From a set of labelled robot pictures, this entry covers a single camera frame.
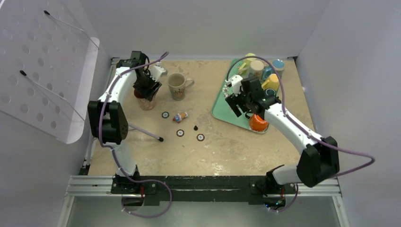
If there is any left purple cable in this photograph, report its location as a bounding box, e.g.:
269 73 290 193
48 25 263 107
98 51 173 219

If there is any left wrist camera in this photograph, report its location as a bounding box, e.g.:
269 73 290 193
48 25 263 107
149 62 168 81

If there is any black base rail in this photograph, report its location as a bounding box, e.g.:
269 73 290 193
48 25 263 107
110 175 296 206

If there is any purple cable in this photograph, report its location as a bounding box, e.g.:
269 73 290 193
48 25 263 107
98 51 173 219
226 55 375 214

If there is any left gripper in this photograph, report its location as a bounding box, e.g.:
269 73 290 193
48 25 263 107
133 71 161 102

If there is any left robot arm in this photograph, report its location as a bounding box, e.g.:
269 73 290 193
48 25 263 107
87 57 165 193

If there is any lime green mug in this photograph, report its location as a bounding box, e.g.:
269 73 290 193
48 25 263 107
238 53 256 75

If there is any ice cream cone toy figure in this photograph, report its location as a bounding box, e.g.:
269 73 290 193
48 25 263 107
173 112 188 123

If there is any beige dragon print mug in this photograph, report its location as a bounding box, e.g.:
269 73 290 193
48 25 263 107
248 60 264 80

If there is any yellow mug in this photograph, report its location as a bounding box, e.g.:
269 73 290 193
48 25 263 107
262 73 280 92

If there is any orange mug black handle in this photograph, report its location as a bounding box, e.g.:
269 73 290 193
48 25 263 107
249 114 269 133

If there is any pink halloween mug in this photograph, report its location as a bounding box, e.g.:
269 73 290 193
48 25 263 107
134 90 155 111

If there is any blue mug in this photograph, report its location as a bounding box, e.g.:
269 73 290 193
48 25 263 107
261 59 285 81

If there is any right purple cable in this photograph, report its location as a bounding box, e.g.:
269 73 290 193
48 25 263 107
226 55 375 214

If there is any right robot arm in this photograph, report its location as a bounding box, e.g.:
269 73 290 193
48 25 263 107
224 75 340 192

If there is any green floral tray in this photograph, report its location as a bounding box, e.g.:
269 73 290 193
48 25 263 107
210 58 284 134

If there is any white perforated panel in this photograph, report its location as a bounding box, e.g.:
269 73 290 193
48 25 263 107
0 0 100 144

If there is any dark teal mug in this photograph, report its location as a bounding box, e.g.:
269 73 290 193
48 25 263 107
265 88 277 96

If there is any cream mug with coral print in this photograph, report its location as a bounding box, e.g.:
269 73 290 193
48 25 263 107
167 73 195 101

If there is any aluminium frame rail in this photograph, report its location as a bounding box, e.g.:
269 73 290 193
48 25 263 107
65 175 342 197

